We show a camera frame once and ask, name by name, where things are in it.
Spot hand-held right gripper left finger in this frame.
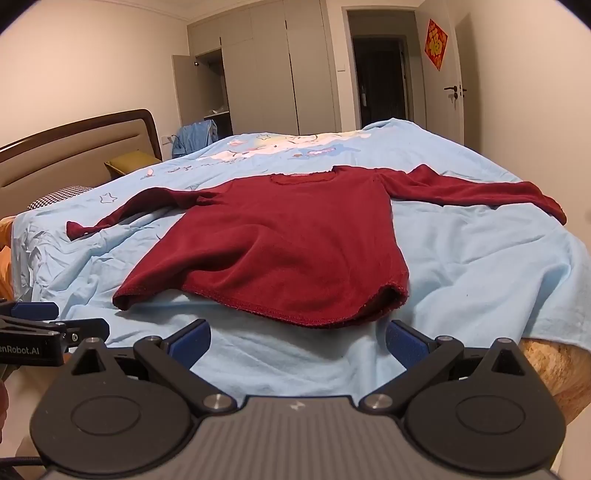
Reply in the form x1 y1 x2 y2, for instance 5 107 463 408
69 318 234 419

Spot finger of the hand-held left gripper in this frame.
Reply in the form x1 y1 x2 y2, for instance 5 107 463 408
0 300 60 320
55 318 110 348

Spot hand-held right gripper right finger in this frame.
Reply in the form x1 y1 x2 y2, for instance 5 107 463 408
359 318 528 417

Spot dark red sweater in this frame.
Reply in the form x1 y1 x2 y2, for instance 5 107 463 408
66 165 568 329

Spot blue hanging clothes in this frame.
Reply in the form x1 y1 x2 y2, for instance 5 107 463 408
172 120 219 158

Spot light blue printed blanket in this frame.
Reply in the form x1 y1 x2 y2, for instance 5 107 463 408
9 117 591 403

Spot houndstooth pillow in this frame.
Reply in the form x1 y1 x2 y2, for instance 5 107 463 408
28 185 95 211

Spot brown padded headboard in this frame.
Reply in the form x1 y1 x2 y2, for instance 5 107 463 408
0 109 163 217

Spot olive green pillow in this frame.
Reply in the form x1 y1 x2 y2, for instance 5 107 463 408
104 151 162 180

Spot white room door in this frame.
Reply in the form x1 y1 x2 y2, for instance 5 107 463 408
414 0 466 141

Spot grey wardrobe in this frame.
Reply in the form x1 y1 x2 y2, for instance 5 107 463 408
172 0 343 137

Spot black braided cable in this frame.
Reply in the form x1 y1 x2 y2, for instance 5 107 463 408
0 454 43 468

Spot red diamond wall decoration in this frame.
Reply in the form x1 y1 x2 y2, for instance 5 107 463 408
423 19 448 72

